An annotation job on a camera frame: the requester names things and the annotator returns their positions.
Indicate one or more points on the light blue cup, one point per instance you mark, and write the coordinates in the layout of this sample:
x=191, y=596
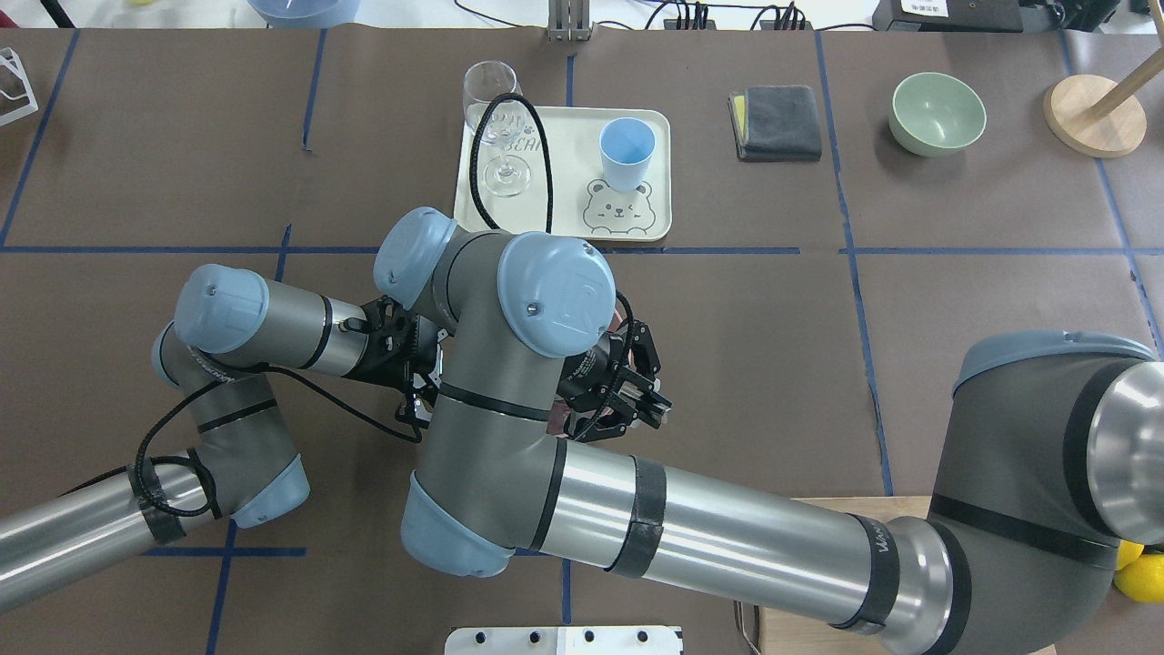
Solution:
x=626, y=146

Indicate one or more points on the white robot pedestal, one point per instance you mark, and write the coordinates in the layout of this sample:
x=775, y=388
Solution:
x=571, y=639

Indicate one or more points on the cream bear tray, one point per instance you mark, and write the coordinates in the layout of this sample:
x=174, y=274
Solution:
x=584, y=206

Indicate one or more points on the blue bowl on side table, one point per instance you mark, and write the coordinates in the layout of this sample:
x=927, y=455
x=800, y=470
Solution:
x=306, y=14

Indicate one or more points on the wooden mug tree stand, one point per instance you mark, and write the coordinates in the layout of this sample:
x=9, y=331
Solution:
x=1097, y=116

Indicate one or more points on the yellow lemon left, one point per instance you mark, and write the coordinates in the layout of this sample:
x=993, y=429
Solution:
x=1128, y=552

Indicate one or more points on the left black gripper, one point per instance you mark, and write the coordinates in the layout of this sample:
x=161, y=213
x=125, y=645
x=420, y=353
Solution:
x=420, y=407

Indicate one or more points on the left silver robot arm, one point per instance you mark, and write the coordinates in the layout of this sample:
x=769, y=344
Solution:
x=225, y=450

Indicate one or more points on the clear wine glass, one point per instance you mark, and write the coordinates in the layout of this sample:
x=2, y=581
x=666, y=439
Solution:
x=503, y=175

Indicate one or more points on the white test tube rack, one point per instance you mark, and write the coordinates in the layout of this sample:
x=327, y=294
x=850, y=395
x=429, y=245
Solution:
x=18, y=98

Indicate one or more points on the aluminium frame post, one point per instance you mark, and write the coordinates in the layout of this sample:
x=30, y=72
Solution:
x=569, y=21

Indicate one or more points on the dark grey folded cloth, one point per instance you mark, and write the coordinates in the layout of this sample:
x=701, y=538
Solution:
x=776, y=124

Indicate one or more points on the yellow lemon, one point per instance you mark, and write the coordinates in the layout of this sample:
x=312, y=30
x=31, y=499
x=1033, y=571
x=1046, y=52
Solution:
x=1142, y=580
x=1128, y=552

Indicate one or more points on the yellow lemon upper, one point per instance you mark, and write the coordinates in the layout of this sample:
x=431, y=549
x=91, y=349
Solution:
x=1142, y=580

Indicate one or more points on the green ceramic bowl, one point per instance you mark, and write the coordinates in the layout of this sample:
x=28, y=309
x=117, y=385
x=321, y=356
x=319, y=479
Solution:
x=936, y=115

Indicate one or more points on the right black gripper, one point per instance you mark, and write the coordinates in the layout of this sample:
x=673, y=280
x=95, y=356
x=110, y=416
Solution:
x=588, y=370

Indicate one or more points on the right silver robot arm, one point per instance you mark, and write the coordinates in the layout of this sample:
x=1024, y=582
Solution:
x=1051, y=459

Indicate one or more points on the pink bowl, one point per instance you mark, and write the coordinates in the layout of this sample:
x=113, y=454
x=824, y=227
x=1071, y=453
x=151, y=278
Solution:
x=623, y=325

